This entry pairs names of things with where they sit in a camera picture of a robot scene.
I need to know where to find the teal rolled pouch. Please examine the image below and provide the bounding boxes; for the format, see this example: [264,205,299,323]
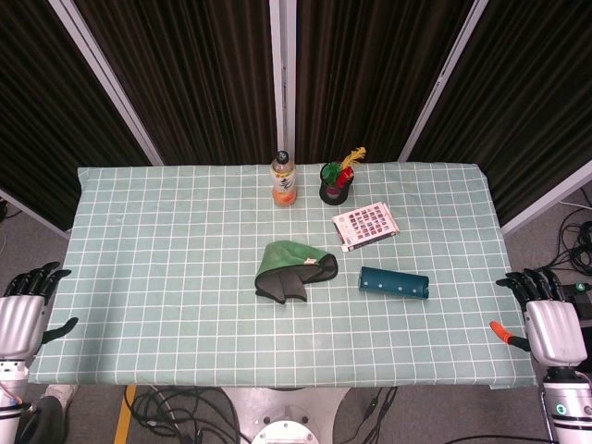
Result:
[358,265,430,301]

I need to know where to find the colourful feather shuttlecock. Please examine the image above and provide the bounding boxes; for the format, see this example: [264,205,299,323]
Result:
[322,146,367,190]

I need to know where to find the green checked tablecloth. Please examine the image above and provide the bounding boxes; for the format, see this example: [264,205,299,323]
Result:
[27,161,538,389]

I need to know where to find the black pedal strip coloured labels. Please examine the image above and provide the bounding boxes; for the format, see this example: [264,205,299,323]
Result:
[557,280,592,320]

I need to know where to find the yellow floor tape strip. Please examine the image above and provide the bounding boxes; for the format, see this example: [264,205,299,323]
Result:
[113,386,138,444]

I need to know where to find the black floor cable bundle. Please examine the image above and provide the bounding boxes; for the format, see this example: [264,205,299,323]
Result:
[124,386,400,444]
[508,184,592,279]

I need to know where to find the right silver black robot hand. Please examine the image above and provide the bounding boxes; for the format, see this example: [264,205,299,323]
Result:
[489,266,588,367]

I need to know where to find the white sneaker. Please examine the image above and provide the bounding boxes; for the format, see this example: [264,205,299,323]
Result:
[39,383,79,412]

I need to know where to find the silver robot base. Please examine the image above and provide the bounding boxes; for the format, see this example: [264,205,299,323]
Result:
[221,386,352,444]

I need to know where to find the orange drink bottle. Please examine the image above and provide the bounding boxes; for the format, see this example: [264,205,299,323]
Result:
[270,150,299,208]

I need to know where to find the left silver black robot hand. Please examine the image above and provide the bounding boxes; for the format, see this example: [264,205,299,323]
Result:
[0,262,79,362]

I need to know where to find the patterned card box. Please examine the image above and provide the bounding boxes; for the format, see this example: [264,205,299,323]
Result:
[331,201,400,253]

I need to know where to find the black mesh pen holder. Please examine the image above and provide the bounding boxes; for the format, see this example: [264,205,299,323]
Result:
[318,162,355,206]

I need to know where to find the dark curtain divider panel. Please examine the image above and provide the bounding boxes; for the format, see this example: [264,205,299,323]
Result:
[48,0,286,167]
[399,0,592,236]
[0,0,164,238]
[281,0,490,164]

